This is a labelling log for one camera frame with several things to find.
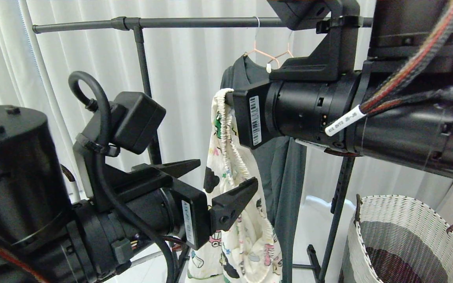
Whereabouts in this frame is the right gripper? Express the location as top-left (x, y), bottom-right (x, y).
top-left (232, 70), bottom-right (453, 180)

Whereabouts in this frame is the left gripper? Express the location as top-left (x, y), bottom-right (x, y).
top-left (71, 159), bottom-right (259, 283)

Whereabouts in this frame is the cream printed garment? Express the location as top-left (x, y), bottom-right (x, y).
top-left (187, 88), bottom-right (284, 283)

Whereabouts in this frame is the pink clothes hanger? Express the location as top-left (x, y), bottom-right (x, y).
top-left (268, 29), bottom-right (295, 65)
top-left (244, 17), bottom-right (280, 70)

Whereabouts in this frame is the dark green long-sleeved shirt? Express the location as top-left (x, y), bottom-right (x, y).
top-left (221, 55), bottom-right (308, 283)

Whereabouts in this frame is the black clothes rack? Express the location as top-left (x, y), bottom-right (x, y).
top-left (33, 16), bottom-right (373, 283)

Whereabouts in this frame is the white laundry basket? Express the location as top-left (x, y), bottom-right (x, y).
top-left (341, 194), bottom-right (453, 283)

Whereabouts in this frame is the white curtain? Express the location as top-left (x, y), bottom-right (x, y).
top-left (0, 0), bottom-right (453, 215)

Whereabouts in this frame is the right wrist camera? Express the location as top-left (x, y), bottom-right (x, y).
top-left (266, 0), bottom-right (363, 82)

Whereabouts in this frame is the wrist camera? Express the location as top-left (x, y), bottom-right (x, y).
top-left (266, 0), bottom-right (363, 82)
top-left (72, 92), bottom-right (167, 209)

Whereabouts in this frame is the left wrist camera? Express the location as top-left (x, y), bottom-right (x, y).
top-left (72, 92), bottom-right (167, 209)

